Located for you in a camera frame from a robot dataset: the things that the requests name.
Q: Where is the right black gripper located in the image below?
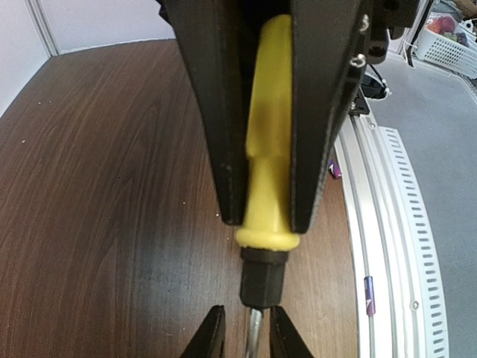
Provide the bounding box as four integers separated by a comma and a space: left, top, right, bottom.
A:
291, 0, 432, 233

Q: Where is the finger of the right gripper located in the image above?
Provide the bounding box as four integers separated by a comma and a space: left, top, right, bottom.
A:
163, 0, 261, 225

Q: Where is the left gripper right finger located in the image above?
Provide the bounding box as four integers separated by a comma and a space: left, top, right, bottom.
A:
270, 306, 314, 358

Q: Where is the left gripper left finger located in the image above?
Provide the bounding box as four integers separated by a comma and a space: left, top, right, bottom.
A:
180, 305, 226, 358

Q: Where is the yellow handled screwdriver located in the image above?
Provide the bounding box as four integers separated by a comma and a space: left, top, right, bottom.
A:
236, 15, 300, 357

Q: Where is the purple AAA battery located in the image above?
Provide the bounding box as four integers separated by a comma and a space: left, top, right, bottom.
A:
329, 160, 342, 179
364, 276, 376, 317

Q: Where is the white plastic basket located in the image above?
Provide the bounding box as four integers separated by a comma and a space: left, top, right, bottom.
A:
414, 12, 476, 79

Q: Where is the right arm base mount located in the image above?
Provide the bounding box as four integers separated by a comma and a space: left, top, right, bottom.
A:
348, 72, 391, 116

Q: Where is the front aluminium rail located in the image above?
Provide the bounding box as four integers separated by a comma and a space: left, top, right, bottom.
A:
333, 111, 477, 358

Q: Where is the left aluminium frame post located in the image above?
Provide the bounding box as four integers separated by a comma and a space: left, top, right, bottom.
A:
25, 0, 61, 57

